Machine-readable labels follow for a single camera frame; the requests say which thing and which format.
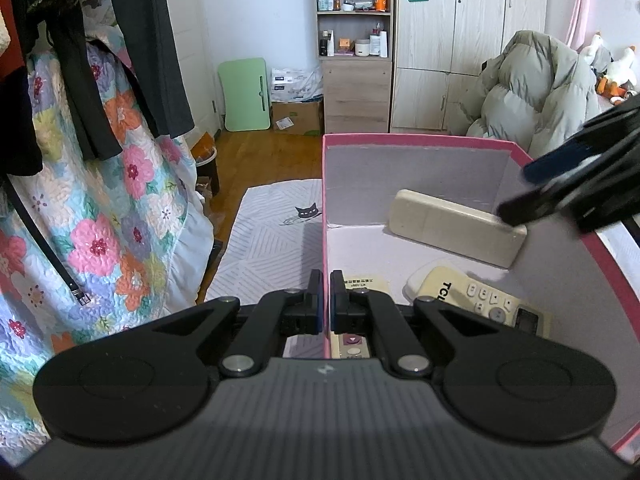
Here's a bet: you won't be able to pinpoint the pink cardboard box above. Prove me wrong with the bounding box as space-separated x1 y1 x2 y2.
321 133 640 453

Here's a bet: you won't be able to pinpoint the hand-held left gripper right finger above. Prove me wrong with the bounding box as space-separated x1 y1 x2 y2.
330 270 506 381

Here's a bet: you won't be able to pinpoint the black belt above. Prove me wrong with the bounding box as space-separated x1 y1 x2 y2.
0 175 94 307

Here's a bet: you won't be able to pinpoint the small white fan remote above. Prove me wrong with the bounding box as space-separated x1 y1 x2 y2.
403 265 443 304

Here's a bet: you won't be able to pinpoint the white cat print mat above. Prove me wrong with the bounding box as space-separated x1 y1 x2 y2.
202 178 326 306

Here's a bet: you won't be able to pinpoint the wide cream remote large display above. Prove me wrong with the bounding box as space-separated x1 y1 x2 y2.
387 189 529 269

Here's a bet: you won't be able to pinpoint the pale green puffy jacket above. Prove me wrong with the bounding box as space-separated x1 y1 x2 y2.
465 30 602 159

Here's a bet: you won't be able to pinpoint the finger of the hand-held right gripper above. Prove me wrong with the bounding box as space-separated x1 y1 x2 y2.
522 130 616 187
497 172 603 228

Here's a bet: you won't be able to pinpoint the brown cardboard box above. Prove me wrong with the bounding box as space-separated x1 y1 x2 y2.
271 100 324 136

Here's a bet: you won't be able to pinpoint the dark hanging coat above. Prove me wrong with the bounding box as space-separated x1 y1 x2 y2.
100 0 196 142

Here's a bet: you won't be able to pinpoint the green folding board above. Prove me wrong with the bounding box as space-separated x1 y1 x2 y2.
218 57 274 133

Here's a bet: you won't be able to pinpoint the light wooden wardrobe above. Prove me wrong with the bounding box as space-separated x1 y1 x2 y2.
390 0 551 135

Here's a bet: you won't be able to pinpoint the white goose plush toy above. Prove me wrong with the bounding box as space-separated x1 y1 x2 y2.
599 47 640 102
581 32 614 69

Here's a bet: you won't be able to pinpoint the stack of white cartons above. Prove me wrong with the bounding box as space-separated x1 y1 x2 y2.
270 67 324 104

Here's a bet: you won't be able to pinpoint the dark waste bin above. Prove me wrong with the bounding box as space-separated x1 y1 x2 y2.
192 132 221 197

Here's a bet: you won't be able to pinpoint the red garment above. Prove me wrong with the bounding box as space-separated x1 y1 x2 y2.
0 5 26 82

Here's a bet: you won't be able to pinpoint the long cream remote purple button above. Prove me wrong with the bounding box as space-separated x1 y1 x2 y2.
327 275 391 361

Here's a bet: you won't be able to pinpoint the black hanging garment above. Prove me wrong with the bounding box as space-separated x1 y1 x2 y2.
0 0 47 177

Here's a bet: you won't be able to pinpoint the floral quilt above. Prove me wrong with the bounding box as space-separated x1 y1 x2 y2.
0 15 224 461

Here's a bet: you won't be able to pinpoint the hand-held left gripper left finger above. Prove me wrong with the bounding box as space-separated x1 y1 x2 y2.
150 269 324 380

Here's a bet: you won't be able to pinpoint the wooden shelf cabinet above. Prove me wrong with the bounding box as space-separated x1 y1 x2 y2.
314 0 394 135

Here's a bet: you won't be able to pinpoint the white remote grey buttons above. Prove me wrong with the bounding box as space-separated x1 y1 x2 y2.
417 266 552 337

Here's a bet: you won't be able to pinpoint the white door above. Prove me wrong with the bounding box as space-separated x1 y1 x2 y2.
166 0 222 134

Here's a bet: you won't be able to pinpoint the pink curtain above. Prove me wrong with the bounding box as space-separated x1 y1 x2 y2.
567 0 602 54

